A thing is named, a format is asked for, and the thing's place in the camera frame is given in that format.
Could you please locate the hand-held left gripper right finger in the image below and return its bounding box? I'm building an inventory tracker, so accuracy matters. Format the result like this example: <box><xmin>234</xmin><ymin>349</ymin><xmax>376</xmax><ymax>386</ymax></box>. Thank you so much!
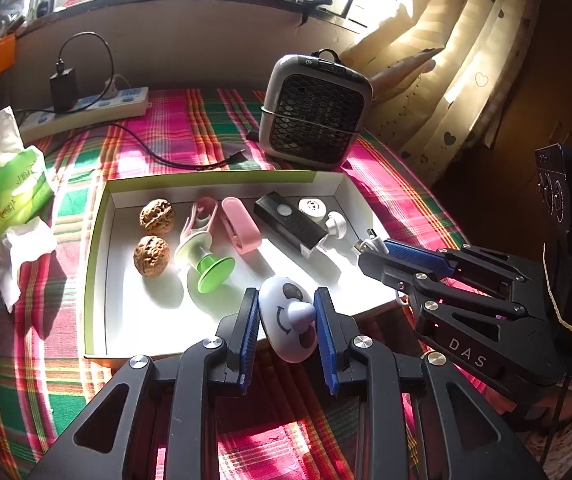
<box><xmin>313</xmin><ymin>287</ymin><xmax>549</xmax><ymax>480</ymax></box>

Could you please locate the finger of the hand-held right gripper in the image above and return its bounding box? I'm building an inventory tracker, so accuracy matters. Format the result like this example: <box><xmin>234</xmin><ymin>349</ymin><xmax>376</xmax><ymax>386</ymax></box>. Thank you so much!
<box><xmin>358</xmin><ymin>249</ymin><xmax>528</xmax><ymax>320</ymax></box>
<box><xmin>382</xmin><ymin>238</ymin><xmax>535</xmax><ymax>292</ymax></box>

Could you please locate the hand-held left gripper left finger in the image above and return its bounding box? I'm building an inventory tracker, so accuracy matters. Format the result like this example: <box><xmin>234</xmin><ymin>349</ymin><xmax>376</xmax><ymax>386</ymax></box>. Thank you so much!
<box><xmin>26</xmin><ymin>287</ymin><xmax>262</xmax><ymax>480</ymax></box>

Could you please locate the white panda shaped gadget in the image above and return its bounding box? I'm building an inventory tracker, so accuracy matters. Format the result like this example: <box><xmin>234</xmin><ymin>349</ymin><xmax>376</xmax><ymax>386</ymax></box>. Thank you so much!
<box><xmin>257</xmin><ymin>275</ymin><xmax>318</xmax><ymax>364</ymax></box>

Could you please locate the grey mushroom shaped gadget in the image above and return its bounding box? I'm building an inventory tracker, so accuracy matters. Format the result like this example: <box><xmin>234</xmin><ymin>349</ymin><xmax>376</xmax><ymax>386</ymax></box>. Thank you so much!
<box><xmin>325</xmin><ymin>210</ymin><xmax>349</xmax><ymax>238</ymax></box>

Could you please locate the white round jar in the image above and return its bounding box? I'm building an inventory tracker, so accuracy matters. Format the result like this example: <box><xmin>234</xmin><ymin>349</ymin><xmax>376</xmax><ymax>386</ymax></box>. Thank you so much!
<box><xmin>297</xmin><ymin>197</ymin><xmax>328</xmax><ymax>226</ymax></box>

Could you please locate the green white shallow cardboard box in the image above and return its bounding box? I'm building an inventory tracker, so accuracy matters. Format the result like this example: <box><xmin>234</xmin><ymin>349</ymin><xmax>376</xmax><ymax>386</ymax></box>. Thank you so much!
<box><xmin>83</xmin><ymin>170</ymin><xmax>402</xmax><ymax>361</ymax></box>

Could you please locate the brown walnut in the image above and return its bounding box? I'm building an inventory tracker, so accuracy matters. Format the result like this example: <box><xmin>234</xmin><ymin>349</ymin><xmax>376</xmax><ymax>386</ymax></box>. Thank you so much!
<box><xmin>139</xmin><ymin>199</ymin><xmax>174</xmax><ymax>236</ymax></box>
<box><xmin>133</xmin><ymin>236</ymin><xmax>171</xmax><ymax>277</ymax></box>

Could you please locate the small grey heater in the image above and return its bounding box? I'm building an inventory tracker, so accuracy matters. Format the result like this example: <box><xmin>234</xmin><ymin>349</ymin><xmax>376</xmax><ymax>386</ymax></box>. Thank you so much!
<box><xmin>257</xmin><ymin>49</ymin><xmax>374</xmax><ymax>171</ymax></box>

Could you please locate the heart print curtain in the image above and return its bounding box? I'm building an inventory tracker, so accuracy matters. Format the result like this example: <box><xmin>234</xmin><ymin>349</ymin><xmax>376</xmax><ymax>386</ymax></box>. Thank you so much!
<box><xmin>338</xmin><ymin>0</ymin><xmax>547</xmax><ymax>186</ymax></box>

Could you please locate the plaid blanket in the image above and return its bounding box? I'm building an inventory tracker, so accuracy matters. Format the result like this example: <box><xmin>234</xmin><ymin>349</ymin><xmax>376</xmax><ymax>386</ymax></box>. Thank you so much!
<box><xmin>0</xmin><ymin>87</ymin><xmax>532</xmax><ymax>480</ymax></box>

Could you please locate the crumpled white tissue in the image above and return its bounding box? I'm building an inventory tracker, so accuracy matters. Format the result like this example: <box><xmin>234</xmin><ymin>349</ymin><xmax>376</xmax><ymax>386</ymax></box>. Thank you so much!
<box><xmin>0</xmin><ymin>217</ymin><xmax>58</xmax><ymax>313</ymax></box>

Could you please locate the black window latch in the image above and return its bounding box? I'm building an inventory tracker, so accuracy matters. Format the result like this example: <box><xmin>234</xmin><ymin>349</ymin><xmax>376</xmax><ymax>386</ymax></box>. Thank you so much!
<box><xmin>286</xmin><ymin>0</ymin><xmax>337</xmax><ymax>27</ymax></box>

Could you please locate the white power strip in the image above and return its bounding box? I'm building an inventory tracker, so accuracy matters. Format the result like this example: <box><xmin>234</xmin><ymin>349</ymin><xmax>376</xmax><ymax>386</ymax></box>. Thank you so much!
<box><xmin>17</xmin><ymin>74</ymin><xmax>150</xmax><ymax>144</ymax></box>

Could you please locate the green tissue pack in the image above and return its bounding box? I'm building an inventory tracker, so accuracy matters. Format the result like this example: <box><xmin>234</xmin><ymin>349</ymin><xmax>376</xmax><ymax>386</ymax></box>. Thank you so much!
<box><xmin>0</xmin><ymin>105</ymin><xmax>57</xmax><ymax>268</ymax></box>

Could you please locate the black charger adapter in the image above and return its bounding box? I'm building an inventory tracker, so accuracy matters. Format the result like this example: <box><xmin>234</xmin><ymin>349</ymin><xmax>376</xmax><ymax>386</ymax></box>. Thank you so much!
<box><xmin>48</xmin><ymin>62</ymin><xmax>78</xmax><ymax>112</ymax></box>

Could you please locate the yellow string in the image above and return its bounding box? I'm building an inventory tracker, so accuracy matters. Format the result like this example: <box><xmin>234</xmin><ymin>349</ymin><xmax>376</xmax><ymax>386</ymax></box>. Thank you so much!
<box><xmin>541</xmin><ymin>242</ymin><xmax>572</xmax><ymax>343</ymax></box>

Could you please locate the black charger cable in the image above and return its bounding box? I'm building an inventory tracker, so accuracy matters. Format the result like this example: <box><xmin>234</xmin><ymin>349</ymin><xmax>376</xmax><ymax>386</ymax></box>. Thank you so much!
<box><xmin>56</xmin><ymin>31</ymin><xmax>247</xmax><ymax>171</ymax></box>

